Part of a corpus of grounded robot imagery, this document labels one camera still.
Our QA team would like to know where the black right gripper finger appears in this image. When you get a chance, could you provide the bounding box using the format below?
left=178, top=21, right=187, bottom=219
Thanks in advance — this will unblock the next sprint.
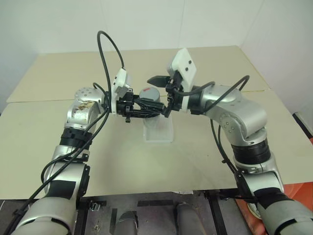
left=136, top=97, right=165, bottom=111
left=163, top=103, right=175, bottom=119
left=146, top=75, right=170, bottom=87

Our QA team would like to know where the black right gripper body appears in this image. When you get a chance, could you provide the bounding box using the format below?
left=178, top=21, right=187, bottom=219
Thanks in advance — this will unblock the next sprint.
left=165, top=72, right=184, bottom=112

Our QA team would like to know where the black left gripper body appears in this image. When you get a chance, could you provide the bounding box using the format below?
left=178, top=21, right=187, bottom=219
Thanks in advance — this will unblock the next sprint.
left=116, top=92, right=142, bottom=123

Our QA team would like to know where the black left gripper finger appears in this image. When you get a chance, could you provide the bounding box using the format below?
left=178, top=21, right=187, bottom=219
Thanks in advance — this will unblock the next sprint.
left=132, top=110, right=163, bottom=118

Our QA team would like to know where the clear plastic jar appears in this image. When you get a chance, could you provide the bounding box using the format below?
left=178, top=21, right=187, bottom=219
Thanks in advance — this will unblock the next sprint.
left=141, top=99, right=162, bottom=123

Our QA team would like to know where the grey jar lid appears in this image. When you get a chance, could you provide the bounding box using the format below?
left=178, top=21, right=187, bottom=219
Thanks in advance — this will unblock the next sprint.
left=138, top=87, right=161, bottom=103

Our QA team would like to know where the clear plastic box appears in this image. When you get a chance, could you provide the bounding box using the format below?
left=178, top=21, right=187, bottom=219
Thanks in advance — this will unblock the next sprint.
left=143, top=115, right=175, bottom=144

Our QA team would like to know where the long black tape strip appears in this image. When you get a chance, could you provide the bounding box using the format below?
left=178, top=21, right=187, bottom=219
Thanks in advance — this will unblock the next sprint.
left=137, top=200, right=173, bottom=207

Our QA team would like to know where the dark grey rounded shape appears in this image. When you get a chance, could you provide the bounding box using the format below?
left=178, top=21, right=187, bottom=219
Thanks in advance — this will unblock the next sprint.
left=116, top=211, right=139, bottom=235
left=176, top=202, right=202, bottom=235

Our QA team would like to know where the short black tape strip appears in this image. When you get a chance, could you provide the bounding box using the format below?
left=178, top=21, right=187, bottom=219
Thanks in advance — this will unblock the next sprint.
left=110, top=208, right=118, bottom=230

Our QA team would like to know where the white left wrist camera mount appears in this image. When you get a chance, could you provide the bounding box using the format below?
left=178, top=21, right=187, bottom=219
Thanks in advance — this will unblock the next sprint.
left=110, top=68, right=134, bottom=115

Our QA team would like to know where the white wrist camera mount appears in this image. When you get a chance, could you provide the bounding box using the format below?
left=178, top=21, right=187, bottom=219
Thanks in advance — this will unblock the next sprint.
left=167, top=47, right=198, bottom=113
left=110, top=68, right=134, bottom=115

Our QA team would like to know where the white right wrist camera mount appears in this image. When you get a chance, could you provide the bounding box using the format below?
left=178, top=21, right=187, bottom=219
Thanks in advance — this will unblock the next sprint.
left=167, top=47, right=198, bottom=113

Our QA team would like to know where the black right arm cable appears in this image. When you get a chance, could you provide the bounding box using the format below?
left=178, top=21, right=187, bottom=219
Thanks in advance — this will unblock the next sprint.
left=171, top=75, right=260, bottom=204

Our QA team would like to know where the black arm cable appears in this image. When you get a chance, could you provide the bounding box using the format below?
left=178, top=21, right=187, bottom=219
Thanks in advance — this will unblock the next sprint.
left=13, top=30, right=127, bottom=217
left=171, top=75, right=260, bottom=204

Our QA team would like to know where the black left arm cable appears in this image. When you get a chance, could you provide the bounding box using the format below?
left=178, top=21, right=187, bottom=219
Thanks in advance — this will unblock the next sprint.
left=13, top=30, right=127, bottom=217

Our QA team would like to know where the black metal table frame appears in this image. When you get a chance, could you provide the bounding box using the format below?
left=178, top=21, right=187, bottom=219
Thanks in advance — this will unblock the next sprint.
left=73, top=188, right=248, bottom=235

